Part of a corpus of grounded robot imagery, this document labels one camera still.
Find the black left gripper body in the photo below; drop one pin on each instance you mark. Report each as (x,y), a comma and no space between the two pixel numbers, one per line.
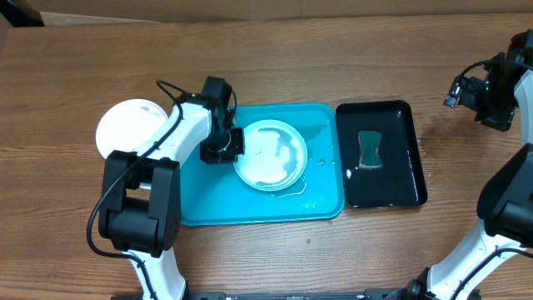
(222,146)

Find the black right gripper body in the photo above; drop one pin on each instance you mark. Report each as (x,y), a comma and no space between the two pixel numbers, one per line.
(470,92)

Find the light blue plate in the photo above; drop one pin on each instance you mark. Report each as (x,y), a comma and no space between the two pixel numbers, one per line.
(274,158)

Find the pink white plate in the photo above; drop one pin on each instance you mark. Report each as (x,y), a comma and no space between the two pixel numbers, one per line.
(127,125)

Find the green sponge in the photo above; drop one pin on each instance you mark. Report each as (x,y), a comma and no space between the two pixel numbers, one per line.
(369,146)

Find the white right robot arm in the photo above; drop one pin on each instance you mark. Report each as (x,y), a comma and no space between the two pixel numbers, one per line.
(504,208)

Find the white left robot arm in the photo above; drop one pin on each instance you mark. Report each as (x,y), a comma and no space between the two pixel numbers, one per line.
(138,216)

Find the teal plastic tray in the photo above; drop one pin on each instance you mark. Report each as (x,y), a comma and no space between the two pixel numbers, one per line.
(213,194)

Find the black plastic tray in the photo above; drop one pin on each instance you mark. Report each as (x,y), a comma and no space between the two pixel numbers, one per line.
(400,181)

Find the dark object in corner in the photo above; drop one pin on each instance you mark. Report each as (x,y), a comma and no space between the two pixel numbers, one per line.
(20,14)

